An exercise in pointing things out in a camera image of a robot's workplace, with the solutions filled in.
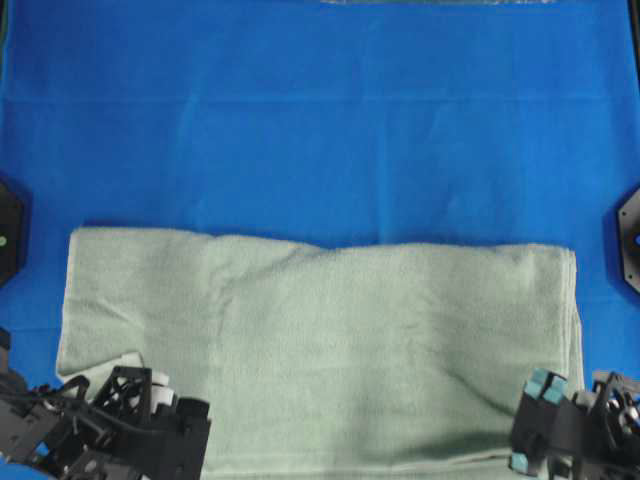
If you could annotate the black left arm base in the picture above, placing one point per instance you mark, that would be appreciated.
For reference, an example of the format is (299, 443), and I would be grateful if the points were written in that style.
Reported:
(16, 214)

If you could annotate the pale green bath towel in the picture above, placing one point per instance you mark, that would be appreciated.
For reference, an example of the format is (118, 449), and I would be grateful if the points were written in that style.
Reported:
(384, 362)

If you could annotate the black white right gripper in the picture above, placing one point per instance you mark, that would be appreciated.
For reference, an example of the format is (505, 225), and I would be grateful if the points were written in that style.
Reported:
(589, 435)

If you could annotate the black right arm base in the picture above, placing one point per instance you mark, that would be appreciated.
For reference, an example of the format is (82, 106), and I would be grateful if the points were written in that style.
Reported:
(627, 216)

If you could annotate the blue table cloth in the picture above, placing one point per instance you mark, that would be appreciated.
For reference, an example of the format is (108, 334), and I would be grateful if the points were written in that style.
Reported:
(338, 126)

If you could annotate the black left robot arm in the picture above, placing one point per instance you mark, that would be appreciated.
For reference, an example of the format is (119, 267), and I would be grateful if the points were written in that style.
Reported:
(35, 422)

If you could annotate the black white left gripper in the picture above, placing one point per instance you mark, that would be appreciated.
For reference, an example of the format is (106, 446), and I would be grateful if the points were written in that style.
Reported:
(132, 426)

